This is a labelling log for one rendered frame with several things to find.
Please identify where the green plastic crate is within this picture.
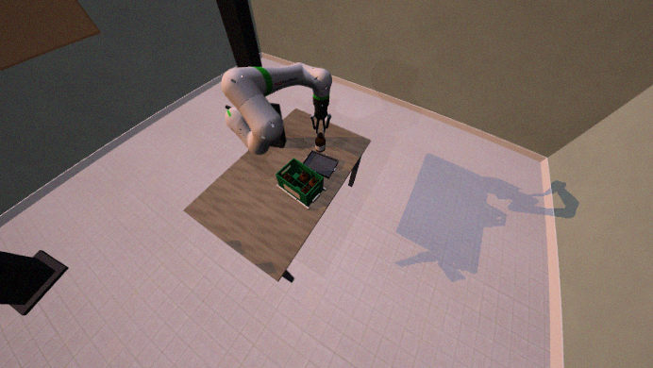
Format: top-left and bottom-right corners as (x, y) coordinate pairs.
(276, 158), (324, 207)

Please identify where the brown glass bottle with cream label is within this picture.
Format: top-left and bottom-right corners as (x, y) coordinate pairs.
(315, 132), (326, 153)

